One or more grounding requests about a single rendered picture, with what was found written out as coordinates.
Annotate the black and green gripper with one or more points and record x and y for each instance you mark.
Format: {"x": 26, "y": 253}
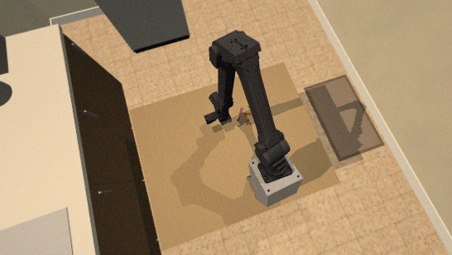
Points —
{"x": 228, "y": 119}

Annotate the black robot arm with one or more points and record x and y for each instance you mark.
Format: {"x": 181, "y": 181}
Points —
{"x": 242, "y": 51}

